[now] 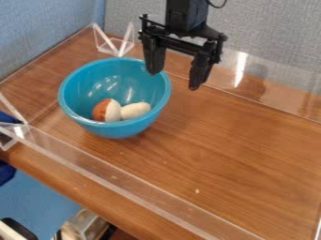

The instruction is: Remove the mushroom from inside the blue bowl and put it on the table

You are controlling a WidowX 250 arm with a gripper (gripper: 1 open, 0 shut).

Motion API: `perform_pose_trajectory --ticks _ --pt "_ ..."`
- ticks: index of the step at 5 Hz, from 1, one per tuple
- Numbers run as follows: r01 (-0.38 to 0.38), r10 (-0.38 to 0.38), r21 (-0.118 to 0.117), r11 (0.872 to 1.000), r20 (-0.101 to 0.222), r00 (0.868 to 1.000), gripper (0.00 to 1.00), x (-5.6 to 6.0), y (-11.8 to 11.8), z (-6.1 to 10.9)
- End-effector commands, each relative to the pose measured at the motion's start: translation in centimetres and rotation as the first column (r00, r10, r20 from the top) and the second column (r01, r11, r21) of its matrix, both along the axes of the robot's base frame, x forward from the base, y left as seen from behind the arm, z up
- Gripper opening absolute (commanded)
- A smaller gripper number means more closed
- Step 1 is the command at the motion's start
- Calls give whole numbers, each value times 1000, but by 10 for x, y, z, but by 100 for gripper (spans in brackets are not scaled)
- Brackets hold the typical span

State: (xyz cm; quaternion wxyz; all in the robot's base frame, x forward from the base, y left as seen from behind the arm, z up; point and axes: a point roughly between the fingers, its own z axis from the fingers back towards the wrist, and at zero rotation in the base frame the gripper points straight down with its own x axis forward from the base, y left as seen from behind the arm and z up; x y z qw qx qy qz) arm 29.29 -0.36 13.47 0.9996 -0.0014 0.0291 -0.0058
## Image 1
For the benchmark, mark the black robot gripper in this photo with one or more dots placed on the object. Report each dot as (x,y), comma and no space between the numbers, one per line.
(186,34)

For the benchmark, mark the brown and white toy mushroom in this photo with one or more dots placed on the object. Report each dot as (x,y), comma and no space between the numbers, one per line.
(109,111)

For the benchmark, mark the blue plastic bowl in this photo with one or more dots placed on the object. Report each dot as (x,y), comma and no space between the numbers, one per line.
(122,79)

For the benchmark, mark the clear acrylic back barrier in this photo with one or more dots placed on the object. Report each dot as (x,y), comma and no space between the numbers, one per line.
(249,89)

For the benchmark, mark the clear acrylic barrier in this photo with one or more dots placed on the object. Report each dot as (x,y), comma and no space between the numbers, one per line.
(249,89)
(172,208)

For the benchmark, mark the clear acrylic front barrier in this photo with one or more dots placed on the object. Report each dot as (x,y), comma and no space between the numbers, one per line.
(172,208)

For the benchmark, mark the blue cloth object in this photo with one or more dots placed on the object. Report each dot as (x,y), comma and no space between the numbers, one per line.
(7,170)

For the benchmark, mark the clear plastic container below table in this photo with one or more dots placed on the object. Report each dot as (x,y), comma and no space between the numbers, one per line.
(85,226)

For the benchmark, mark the black and white object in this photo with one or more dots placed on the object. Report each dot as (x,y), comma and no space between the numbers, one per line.
(14,231)

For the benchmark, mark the clear acrylic corner bracket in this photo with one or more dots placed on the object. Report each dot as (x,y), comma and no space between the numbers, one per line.
(111,45)

